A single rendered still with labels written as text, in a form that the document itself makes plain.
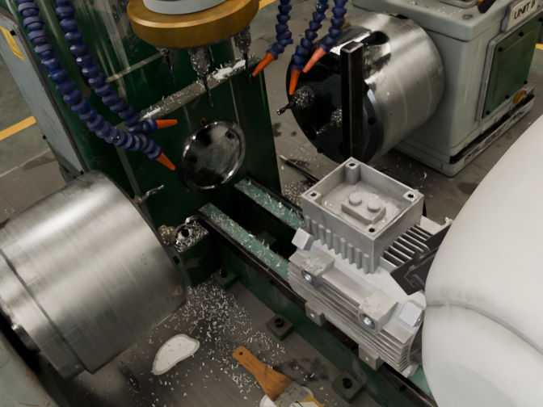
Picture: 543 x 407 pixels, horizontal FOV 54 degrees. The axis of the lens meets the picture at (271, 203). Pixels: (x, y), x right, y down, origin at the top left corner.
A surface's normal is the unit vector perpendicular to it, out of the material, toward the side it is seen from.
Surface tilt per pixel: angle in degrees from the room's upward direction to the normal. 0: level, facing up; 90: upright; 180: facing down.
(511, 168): 52
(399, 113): 80
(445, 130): 90
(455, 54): 90
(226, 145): 90
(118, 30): 90
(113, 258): 47
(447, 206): 0
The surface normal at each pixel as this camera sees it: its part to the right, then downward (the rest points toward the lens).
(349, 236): -0.72, 0.54
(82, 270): 0.37, -0.20
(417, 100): 0.63, 0.34
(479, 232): -0.74, -0.64
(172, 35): -0.22, 0.70
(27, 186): -0.12, -0.71
